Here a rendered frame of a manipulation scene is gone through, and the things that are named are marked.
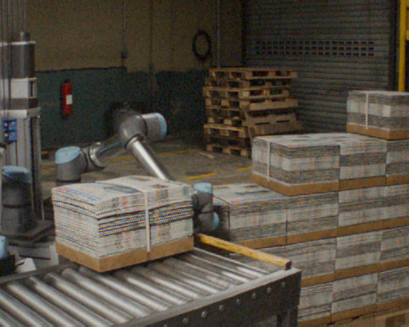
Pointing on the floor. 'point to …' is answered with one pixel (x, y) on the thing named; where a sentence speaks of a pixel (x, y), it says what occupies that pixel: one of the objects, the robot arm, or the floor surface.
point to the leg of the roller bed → (288, 318)
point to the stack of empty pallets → (248, 78)
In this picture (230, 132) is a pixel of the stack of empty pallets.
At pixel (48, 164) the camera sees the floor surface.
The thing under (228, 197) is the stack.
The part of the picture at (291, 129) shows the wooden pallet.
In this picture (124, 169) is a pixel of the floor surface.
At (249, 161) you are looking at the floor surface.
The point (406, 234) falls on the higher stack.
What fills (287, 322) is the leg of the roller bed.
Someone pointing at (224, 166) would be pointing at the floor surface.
